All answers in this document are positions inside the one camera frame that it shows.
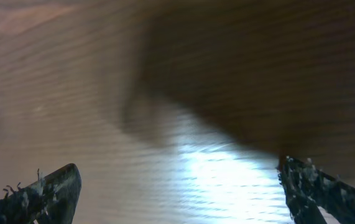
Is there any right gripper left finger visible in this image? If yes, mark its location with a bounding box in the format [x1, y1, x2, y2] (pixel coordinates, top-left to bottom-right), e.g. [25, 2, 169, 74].
[0, 163, 81, 224]

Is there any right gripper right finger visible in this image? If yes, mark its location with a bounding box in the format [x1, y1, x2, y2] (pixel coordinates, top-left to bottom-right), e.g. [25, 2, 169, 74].
[278, 156, 355, 224]

